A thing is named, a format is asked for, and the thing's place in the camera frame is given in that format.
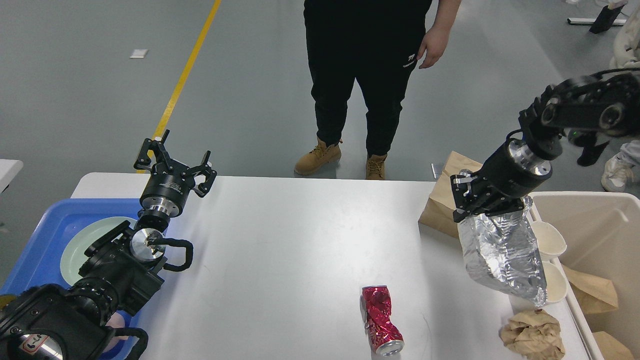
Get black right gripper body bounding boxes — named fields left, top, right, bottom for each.
left=477, top=139, right=553, bottom=198

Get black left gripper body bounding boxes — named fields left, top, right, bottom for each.
left=139, top=173, right=195, bottom=218

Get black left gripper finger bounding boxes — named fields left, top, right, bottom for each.
left=182, top=150, right=218, bottom=198
left=134, top=130, right=178, bottom=176

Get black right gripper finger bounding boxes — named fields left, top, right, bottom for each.
left=483, top=198, right=525, bottom=217
left=450, top=172, right=489, bottom=223

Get brown paper bag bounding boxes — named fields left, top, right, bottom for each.
left=418, top=151, right=482, bottom=239

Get aluminium foil tray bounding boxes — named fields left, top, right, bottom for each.
left=457, top=196, right=547, bottom=307

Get white paper cup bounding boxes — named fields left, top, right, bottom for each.
left=530, top=220, right=568, bottom=262
left=542, top=261, right=570, bottom=306

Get green plate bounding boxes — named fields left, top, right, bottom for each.
left=59, top=216, right=136, bottom=286

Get crushed red can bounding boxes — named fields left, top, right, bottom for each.
left=361, top=285, right=405, bottom=357

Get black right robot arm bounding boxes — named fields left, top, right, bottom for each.
left=450, top=68, right=640, bottom=223

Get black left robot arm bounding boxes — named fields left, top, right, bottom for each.
left=1, top=130, right=217, bottom=360

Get left metal floor plate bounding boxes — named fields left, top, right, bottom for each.
left=430, top=162, right=445, bottom=180

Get beige plastic bin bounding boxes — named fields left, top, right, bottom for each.
left=531, top=191, right=640, bottom=360

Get white paper scrap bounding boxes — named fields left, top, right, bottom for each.
left=130, top=48, right=149, bottom=59

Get brown paper in bin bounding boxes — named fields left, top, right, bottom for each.
left=562, top=264, right=619, bottom=315

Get crumpled brown paper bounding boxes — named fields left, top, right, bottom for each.
left=499, top=309, right=566, bottom=360

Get blue plastic tray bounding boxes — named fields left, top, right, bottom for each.
left=1, top=198, right=140, bottom=360

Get white side table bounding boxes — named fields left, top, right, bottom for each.
left=0, top=159, right=24, bottom=194

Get person in tan boots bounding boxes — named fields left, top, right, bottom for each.
left=294, top=0, right=461, bottom=181

